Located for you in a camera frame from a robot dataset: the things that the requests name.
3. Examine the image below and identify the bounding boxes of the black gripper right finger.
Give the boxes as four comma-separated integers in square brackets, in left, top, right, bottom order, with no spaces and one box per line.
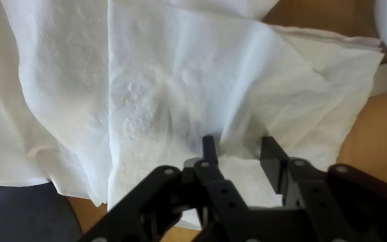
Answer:
[259,136,387,242]

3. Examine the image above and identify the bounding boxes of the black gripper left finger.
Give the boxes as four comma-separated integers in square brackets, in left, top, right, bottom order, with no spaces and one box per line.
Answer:
[77,135,248,242]

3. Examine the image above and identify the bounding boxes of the white paper towel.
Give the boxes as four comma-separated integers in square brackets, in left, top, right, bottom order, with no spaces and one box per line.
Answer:
[0,0,385,233]

